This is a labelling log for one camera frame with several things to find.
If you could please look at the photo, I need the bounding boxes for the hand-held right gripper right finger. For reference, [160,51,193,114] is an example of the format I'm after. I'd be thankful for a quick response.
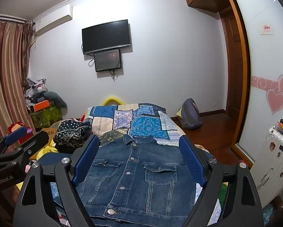
[179,136,271,227]

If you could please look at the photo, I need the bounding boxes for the yellow cloth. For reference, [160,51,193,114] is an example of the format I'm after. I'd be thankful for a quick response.
[36,141,59,162]

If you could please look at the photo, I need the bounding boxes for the white suitcase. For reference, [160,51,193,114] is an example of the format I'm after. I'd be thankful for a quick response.
[250,125,283,208]

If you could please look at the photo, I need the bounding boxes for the blue patchwork bedspread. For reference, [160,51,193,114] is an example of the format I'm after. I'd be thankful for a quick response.
[50,103,221,226]

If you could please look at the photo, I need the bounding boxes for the orange box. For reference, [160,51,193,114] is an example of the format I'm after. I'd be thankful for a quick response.
[34,100,51,111]

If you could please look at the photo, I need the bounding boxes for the white wall sticker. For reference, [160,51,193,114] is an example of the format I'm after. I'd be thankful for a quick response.
[260,24,274,35]

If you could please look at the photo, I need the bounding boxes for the red plush toy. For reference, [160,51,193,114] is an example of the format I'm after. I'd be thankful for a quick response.
[8,122,34,145]

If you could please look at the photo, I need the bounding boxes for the tan cardboard box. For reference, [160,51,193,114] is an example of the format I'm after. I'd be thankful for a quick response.
[29,128,58,161]

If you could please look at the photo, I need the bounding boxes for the navy patterned garment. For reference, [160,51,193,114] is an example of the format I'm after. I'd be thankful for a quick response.
[54,119,92,153]

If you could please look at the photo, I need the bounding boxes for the olive patterned cloth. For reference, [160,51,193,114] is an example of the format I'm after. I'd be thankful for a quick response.
[99,130,128,147]

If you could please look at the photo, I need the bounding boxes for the grey backpack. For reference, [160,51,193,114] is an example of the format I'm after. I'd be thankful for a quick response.
[181,98,203,130]

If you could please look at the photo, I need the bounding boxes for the brown wooden door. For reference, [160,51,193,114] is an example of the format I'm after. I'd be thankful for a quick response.
[221,9,242,114]

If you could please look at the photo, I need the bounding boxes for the white air conditioner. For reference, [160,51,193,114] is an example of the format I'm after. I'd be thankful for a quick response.
[34,5,73,35]

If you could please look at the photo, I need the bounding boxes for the wardrobe door with pink hearts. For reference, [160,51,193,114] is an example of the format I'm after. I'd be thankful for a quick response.
[227,0,283,168]

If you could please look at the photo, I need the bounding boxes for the blue denim jeans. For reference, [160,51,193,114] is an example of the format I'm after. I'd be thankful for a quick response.
[75,135,196,223]

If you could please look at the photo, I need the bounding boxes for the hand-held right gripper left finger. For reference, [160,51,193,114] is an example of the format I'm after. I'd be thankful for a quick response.
[12,135,100,227]

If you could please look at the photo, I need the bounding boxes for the pile of grey clothes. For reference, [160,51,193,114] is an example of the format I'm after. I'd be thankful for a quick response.
[24,77,48,105]

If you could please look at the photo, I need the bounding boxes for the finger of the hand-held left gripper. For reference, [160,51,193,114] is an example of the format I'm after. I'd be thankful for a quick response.
[0,126,33,163]
[15,130,49,165]

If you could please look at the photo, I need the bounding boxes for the dark grey cloth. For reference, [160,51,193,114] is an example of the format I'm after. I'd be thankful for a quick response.
[44,92,68,114]

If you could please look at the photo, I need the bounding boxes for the yellow foam tube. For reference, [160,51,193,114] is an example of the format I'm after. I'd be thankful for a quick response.
[102,96,123,106]

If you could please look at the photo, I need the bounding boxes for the small black wall monitor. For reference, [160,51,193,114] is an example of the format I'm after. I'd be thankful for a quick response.
[94,49,122,72]

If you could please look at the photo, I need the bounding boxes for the black wall television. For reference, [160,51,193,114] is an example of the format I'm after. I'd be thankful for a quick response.
[81,19,132,55]

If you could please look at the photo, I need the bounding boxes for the striped brown curtain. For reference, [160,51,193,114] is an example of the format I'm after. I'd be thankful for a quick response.
[0,14,35,147]

